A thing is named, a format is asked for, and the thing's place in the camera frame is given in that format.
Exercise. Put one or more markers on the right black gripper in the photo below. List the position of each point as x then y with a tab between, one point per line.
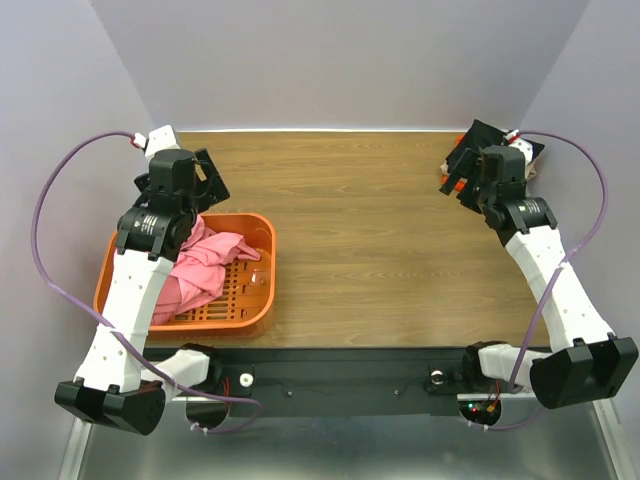
463	170

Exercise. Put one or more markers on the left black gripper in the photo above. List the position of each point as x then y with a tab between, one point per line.
218	190

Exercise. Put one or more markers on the light pink t shirt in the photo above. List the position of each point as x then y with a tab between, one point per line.
199	272

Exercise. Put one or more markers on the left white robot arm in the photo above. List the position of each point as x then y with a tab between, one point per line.
111	388

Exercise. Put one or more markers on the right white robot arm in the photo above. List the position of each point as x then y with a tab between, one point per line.
587	360

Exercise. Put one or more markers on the folded orange t shirt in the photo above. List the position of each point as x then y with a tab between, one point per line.
448	160

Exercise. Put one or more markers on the folded black t shirt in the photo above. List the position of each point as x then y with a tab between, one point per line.
481	135

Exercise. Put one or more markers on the folded beige t shirt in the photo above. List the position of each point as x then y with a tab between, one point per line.
530	170

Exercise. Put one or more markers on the orange plastic basket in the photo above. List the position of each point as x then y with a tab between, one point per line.
250	280

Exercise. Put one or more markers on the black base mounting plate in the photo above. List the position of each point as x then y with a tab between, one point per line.
306	382

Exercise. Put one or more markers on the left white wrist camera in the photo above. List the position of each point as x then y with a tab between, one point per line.
163	138

